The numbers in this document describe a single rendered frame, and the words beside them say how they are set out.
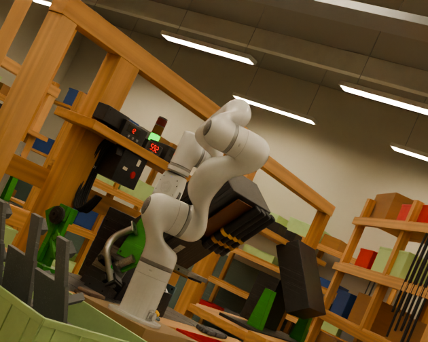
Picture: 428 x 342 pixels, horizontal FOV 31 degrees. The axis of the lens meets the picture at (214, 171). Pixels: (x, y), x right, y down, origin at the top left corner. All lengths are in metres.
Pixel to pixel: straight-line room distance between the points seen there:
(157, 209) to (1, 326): 0.83
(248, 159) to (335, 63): 8.94
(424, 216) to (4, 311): 4.78
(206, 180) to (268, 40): 9.52
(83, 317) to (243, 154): 0.69
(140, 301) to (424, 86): 8.50
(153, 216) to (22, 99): 0.83
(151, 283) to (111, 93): 1.11
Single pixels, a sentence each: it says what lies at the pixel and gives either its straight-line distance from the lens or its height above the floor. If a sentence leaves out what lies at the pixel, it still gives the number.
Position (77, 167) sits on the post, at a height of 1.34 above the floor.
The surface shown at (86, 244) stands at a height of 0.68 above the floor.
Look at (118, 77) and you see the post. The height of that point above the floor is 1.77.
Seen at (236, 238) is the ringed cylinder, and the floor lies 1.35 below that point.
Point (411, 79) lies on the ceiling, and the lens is 10.88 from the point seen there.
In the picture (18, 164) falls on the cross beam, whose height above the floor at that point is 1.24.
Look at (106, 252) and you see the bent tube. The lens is 3.36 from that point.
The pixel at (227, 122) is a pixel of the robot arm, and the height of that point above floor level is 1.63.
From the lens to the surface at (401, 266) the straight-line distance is 6.27.
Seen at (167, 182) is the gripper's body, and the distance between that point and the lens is 2.84.
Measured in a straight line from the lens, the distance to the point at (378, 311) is 6.58.
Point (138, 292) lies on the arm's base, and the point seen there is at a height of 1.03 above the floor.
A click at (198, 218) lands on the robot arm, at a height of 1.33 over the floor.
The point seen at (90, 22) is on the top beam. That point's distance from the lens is 3.28.
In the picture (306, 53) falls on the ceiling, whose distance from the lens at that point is 11.58.
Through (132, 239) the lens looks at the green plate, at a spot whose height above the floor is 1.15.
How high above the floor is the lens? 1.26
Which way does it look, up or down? 5 degrees up
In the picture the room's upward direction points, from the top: 25 degrees clockwise
